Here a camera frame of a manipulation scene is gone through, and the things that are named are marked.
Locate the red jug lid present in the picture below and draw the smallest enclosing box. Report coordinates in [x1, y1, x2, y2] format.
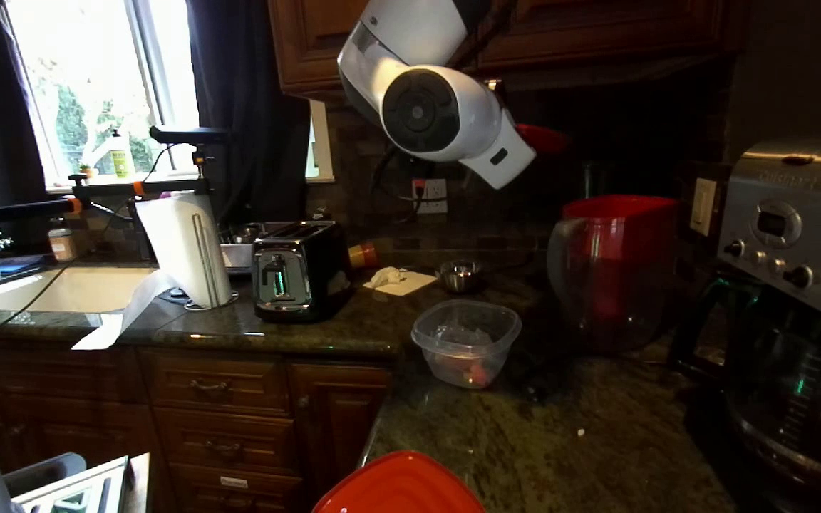
[513, 121, 574, 159]

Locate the red transparent jug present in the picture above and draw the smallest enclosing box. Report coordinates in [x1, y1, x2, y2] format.
[544, 193, 683, 357]

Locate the small orange red item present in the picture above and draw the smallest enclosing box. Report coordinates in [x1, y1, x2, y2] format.
[349, 239, 383, 272]

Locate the small metal bowl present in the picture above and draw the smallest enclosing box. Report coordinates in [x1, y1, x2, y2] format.
[436, 259, 489, 296]

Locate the clear plastic food container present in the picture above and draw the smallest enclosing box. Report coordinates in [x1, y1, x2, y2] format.
[408, 296, 524, 391]

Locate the black chrome toaster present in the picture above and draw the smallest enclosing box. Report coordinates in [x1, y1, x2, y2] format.
[252, 216, 356, 324]

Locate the small white bowl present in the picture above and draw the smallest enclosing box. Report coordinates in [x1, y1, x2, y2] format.
[218, 236, 257, 273]

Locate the brown wooden lower cabinet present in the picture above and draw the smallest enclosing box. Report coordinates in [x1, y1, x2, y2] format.
[0, 339, 396, 513]

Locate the brown wooden cabinet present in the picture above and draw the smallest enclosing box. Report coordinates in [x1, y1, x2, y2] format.
[265, 0, 751, 101]
[0, 339, 396, 513]

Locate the white paper sheet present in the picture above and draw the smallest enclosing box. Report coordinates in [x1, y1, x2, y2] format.
[68, 269, 184, 357]

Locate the green soap bottle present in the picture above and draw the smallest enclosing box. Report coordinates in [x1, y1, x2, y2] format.
[107, 125, 140, 183]

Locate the brown wooden upper cabinet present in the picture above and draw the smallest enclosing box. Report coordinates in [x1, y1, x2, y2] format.
[265, 0, 751, 101]

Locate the kitchen sink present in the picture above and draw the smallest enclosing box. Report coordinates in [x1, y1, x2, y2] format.
[0, 262, 164, 317]

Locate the silver black coffee maker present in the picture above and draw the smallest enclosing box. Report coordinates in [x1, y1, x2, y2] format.
[671, 139, 821, 513]

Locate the white dishwasher rack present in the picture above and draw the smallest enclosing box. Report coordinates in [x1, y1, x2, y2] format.
[6, 451, 154, 513]

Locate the white light switch plate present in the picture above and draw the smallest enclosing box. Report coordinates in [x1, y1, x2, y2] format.
[687, 176, 721, 239]

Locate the window with white frame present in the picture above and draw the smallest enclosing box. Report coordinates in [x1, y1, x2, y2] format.
[6, 0, 341, 193]

